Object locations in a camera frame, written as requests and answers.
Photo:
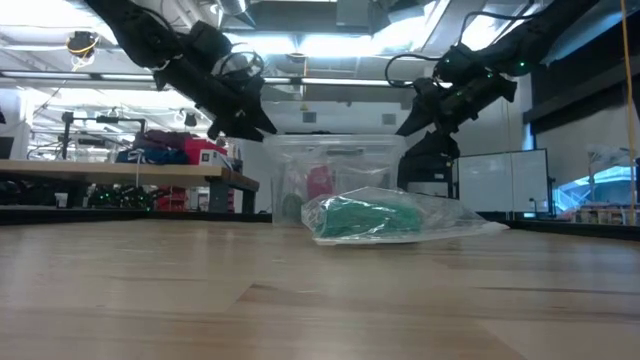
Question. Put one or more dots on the red box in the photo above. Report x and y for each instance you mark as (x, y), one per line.
(200, 147)

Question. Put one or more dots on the blue bag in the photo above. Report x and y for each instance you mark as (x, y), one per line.
(155, 156)

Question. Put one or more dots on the green elastic bandage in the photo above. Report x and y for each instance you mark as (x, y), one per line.
(365, 217)

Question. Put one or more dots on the white whiteboard black frame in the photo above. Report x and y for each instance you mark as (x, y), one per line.
(500, 182)

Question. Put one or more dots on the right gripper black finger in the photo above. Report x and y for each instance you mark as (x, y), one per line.
(417, 120)
(440, 147)

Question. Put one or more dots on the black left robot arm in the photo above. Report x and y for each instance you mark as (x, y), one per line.
(140, 35)

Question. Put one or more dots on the red storage bins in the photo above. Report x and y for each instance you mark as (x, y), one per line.
(170, 197)

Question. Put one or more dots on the grey metal workbench wooden top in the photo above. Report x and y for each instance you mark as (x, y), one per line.
(125, 172)

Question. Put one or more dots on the red item in box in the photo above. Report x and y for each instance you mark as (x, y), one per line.
(320, 182)

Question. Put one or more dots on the black monitor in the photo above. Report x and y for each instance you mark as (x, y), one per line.
(6, 147)

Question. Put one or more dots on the low shelf with small items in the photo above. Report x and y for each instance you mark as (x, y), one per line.
(605, 215)

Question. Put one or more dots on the clear plastic storage box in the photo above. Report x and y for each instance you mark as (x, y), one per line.
(350, 165)

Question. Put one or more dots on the black camera stand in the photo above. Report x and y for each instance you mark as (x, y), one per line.
(67, 135)

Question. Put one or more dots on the maroon cloth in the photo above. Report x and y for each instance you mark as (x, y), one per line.
(165, 137)

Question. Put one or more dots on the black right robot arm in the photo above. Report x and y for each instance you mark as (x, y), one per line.
(540, 35)

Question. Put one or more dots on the black yellow ceiling reel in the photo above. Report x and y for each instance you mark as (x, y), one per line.
(82, 44)

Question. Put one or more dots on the black shelf rack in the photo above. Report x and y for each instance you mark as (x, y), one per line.
(430, 172)

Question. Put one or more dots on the long ceiling light strip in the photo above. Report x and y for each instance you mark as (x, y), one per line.
(75, 78)

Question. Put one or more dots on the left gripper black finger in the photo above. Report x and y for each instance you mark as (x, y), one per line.
(260, 122)
(240, 130)

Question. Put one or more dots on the clear plastic zip bag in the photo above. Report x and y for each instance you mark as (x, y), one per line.
(450, 215)

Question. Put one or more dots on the small white box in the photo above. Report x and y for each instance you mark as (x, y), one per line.
(212, 159)

